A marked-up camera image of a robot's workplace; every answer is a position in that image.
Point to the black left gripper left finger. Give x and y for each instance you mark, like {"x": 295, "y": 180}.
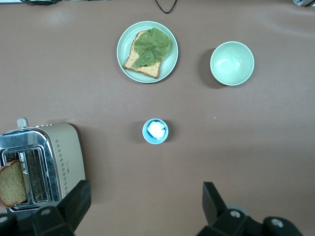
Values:
{"x": 73, "y": 206}

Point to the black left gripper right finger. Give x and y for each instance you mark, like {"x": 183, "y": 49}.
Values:
{"x": 215, "y": 204}

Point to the small blue cup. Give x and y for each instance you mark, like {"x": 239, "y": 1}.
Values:
{"x": 145, "y": 137}

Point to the brown table mat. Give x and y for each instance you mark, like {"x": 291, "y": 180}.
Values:
{"x": 221, "y": 152}

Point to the beige and chrome toaster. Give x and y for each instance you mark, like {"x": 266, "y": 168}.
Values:
{"x": 66, "y": 152}

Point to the plain brown toast slice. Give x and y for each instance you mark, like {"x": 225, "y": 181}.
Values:
{"x": 12, "y": 184}

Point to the pale green bowl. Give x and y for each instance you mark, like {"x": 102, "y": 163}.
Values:
{"x": 231, "y": 64}

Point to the brown bread slice with seeds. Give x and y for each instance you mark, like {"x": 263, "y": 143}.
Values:
{"x": 147, "y": 68}

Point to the pale green plate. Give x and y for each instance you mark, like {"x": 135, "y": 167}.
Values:
{"x": 125, "y": 51}

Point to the green lettuce leaf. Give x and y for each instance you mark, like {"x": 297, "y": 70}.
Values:
{"x": 153, "y": 44}

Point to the metal table clamp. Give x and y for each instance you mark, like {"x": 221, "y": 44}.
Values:
{"x": 305, "y": 2}

